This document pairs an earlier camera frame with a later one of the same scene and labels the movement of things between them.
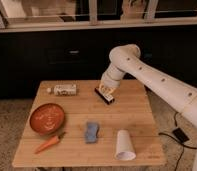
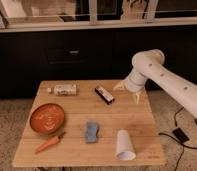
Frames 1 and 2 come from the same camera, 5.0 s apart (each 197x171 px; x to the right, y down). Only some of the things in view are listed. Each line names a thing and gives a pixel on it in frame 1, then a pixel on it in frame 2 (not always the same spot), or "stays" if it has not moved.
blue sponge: [91, 132] stays
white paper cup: [124, 148] stays
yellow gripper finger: [109, 91] -> [137, 98]
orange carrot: [49, 142] stays
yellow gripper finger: [102, 87] -> [120, 86]
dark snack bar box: [108, 99] stays
